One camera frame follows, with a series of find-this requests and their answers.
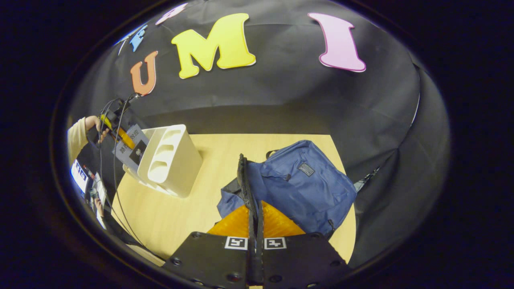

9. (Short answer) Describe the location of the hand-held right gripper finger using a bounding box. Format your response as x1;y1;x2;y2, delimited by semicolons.
257;202;344;289
163;202;257;289

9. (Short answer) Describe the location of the grey cover book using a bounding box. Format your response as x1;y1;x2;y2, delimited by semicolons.
112;124;150;173

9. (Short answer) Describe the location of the white bookshelf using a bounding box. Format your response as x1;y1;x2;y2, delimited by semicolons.
122;124;203;198

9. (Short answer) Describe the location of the blue schoolbag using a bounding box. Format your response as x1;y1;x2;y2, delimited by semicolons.
217;140;358;237

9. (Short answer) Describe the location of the white side table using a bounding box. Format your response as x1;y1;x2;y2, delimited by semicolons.
93;173;108;230

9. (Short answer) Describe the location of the computer monitor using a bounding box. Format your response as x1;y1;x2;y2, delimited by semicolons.
70;160;90;194

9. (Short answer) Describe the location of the black backdrop cloth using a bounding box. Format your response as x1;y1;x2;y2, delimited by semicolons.
66;0;451;267

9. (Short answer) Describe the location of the black cable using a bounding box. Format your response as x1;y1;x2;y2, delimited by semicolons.
98;93;165;259

